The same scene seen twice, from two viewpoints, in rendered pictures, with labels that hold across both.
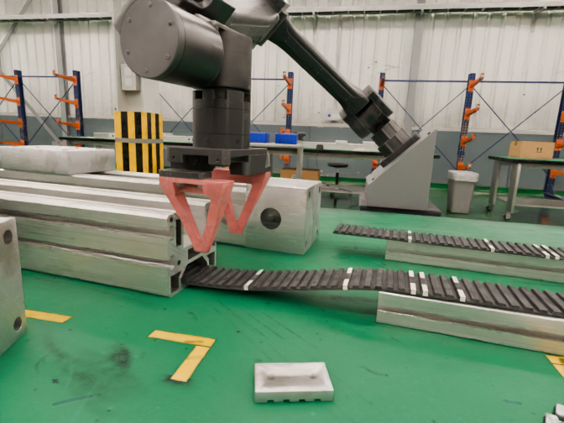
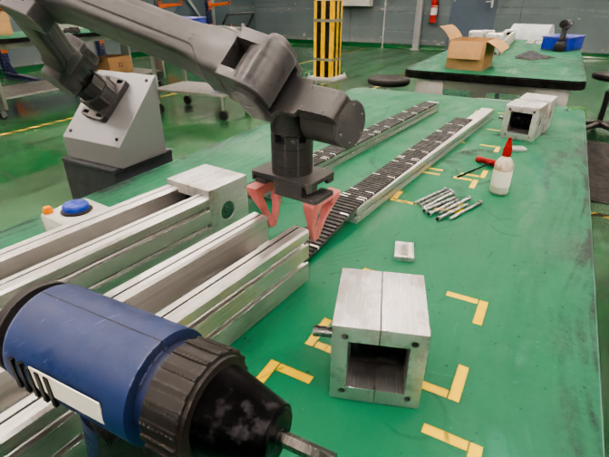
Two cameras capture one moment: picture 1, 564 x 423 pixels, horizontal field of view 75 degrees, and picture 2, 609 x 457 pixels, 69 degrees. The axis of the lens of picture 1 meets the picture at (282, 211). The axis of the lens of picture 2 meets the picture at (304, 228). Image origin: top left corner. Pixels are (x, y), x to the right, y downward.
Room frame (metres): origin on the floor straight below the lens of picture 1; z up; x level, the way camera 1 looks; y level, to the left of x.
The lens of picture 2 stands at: (0.19, 0.62, 1.14)
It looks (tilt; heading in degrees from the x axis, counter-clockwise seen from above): 28 degrees down; 287
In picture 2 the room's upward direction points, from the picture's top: straight up
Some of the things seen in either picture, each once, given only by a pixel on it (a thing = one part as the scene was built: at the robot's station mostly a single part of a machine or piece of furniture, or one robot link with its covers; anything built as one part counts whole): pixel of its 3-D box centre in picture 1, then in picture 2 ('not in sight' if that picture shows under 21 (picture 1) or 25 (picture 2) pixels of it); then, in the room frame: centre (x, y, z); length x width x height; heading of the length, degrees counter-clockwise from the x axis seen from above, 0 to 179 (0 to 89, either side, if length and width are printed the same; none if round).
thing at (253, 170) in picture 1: (232, 195); (279, 200); (0.40, 0.06, 0.88); 0.07 x 0.07 x 0.09; 72
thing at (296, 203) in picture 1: (287, 211); (204, 200); (0.57, -0.01, 0.83); 0.12 x 0.09 x 0.10; 163
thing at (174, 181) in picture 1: (209, 202); (307, 209); (0.36, 0.07, 0.88); 0.07 x 0.07 x 0.09; 72
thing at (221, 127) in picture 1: (221, 128); (292, 157); (0.38, 0.06, 0.95); 0.10 x 0.07 x 0.07; 162
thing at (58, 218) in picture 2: not in sight; (83, 228); (0.72, 0.12, 0.81); 0.10 x 0.08 x 0.06; 163
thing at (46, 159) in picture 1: (59, 165); not in sight; (0.69, 0.42, 0.87); 0.16 x 0.11 x 0.07; 73
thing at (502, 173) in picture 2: not in sight; (504, 165); (0.06, -0.33, 0.84); 0.04 x 0.04 x 0.12
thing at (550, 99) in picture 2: not in sight; (530, 111); (-0.07, -0.91, 0.83); 0.11 x 0.10 x 0.10; 161
